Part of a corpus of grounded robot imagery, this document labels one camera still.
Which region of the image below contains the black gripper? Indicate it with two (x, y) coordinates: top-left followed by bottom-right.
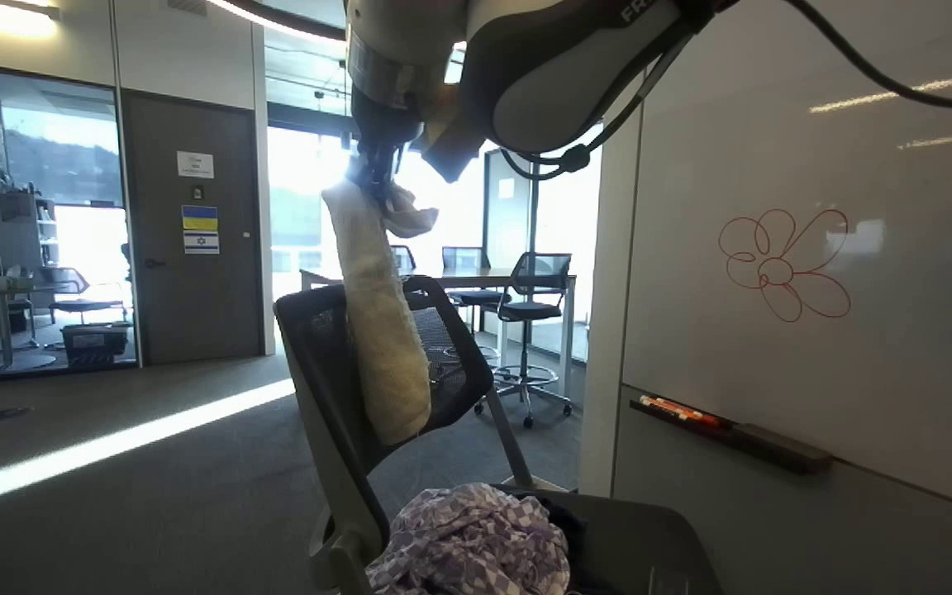
(346, 88), (423, 221)

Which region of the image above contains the cream towel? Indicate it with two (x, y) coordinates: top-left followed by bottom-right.
(319, 178), (443, 450)

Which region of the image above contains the purple patterned clothing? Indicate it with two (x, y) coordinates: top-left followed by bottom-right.
(364, 479), (575, 595)

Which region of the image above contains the grey black chair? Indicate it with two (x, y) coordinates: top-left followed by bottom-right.
(272, 274), (723, 595)

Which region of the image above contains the black office chair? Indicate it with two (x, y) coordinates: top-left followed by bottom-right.
(488, 249), (575, 428)

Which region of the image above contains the blue yellow poster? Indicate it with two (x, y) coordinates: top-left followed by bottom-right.
(180, 201), (224, 262)

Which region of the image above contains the white paper sign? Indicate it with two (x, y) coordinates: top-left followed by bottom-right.
(171, 147), (217, 183)

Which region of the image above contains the dark grey door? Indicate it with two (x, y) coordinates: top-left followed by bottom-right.
(124, 88), (272, 369)

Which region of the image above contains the black storage basket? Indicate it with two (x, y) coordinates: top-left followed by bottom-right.
(60, 319), (131, 374)

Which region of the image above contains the orange marker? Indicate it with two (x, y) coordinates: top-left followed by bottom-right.
(676, 403), (735, 435)
(639, 394), (691, 423)

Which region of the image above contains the whiteboard partition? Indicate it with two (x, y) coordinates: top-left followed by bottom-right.
(579, 0), (952, 595)

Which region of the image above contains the thin black cable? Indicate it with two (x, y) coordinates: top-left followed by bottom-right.
(784, 0), (952, 111)

